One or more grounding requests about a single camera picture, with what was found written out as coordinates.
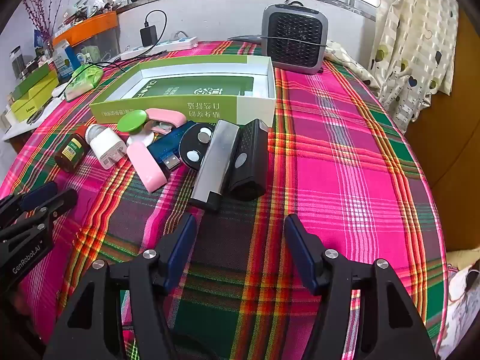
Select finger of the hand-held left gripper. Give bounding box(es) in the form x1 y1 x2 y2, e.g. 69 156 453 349
20 188 79 233
0 182 59 226

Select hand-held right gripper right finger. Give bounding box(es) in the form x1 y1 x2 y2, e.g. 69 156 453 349
283 214 437 360

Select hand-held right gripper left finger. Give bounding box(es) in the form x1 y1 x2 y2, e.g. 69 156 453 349
43 213 199 360

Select brown medicine bottle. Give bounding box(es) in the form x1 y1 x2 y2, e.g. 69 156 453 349
54 127 90 173

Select white charger plug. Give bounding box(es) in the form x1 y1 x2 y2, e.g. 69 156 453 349
90 127 128 170

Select pink clip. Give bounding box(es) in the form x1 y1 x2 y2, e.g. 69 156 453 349
145 108 187 134
126 143 168 193

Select silver lighter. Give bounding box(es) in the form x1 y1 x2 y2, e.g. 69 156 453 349
187 120 241 212

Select green mushroom-shaped gadget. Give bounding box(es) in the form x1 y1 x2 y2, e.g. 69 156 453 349
117 109 155 148

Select black rectangular device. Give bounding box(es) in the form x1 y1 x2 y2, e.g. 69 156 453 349
229 119 269 201

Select round panda-shaped gadget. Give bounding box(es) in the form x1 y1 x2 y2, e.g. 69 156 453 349
179 122 215 171

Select blue usb adapter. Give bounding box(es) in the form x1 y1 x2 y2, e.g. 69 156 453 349
152 121 197 173

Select green white cardboard box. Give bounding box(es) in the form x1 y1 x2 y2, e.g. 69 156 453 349
89 54 277 126

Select white side table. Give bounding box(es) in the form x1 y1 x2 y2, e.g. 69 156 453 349
2 94 68 141

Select yellow-green flat box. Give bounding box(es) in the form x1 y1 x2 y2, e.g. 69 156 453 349
10 79 61 122

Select plaid blanket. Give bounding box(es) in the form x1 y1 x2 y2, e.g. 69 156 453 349
0 39 447 360

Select green flat box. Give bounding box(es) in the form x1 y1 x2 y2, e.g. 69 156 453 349
13 64 57 100

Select green tissue pack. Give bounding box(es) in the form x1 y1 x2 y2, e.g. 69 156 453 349
64 64 104 102

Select glass jar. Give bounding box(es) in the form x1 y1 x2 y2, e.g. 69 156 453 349
10 47 25 79

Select blue carton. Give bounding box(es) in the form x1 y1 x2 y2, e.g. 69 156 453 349
52 39 81 79

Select printed cloth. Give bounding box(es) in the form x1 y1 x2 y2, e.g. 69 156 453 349
437 249 480 360

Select orange storage bin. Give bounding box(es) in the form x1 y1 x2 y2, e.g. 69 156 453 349
52 11 121 55

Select pink flower branches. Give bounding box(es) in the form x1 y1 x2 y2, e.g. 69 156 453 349
22 0 70 42

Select black power adapter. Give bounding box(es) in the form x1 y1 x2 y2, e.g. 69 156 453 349
140 25 158 47

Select wooden wardrobe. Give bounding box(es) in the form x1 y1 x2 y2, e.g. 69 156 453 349
405 7 480 252

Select white power strip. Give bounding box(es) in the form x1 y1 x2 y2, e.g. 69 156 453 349
120 37 198 61

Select patterned pillow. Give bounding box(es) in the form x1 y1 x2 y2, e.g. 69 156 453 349
324 39 383 91

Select grey space heater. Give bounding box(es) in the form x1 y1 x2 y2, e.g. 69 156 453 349
261 2 329 75

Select grey pointed object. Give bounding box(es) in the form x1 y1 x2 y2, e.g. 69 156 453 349
227 32 265 44

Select patterned curtain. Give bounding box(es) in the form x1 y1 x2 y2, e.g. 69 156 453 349
369 0 460 132

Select thin black cable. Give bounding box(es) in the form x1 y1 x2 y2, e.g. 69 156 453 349
80 50 166 74

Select black adapter cable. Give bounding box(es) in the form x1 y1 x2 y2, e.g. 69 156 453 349
144 9 168 46

